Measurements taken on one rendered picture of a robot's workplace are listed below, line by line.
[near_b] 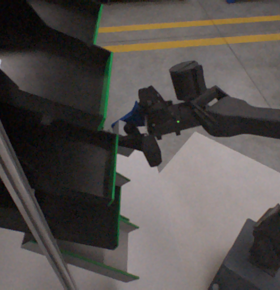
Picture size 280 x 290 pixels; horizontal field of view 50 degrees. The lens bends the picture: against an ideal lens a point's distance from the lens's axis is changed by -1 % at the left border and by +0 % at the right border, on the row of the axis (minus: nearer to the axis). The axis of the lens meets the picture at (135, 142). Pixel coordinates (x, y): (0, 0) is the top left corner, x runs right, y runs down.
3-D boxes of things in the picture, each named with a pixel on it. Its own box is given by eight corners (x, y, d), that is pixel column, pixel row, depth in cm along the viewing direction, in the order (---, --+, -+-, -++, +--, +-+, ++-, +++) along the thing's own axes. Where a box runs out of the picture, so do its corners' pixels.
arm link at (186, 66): (242, 116, 58) (232, 56, 53) (216, 137, 54) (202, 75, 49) (198, 111, 67) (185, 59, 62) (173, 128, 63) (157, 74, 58)
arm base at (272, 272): (284, 254, 69) (295, 243, 65) (274, 278, 66) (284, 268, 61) (255, 237, 72) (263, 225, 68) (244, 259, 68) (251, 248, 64)
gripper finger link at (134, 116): (144, 117, 71) (136, 98, 66) (145, 128, 68) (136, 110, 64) (116, 124, 72) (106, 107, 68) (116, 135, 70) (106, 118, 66)
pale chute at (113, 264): (127, 231, 81) (139, 226, 78) (126, 283, 72) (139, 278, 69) (35, 190, 66) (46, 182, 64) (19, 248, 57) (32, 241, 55)
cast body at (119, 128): (128, 143, 72) (143, 125, 68) (128, 157, 69) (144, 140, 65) (96, 131, 69) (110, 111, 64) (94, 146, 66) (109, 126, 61)
